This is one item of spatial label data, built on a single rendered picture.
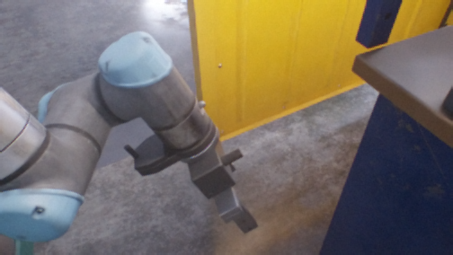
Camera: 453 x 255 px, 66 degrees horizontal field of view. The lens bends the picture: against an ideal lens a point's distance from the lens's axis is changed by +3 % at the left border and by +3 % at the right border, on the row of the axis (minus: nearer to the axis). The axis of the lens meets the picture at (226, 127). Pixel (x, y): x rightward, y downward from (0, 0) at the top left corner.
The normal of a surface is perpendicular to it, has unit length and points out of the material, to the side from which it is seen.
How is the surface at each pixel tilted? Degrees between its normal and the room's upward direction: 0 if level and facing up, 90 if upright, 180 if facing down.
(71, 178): 65
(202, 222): 0
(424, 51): 0
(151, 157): 25
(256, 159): 0
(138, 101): 90
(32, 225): 90
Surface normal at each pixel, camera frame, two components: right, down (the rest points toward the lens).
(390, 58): -0.02, -0.71
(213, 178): 0.25, 0.58
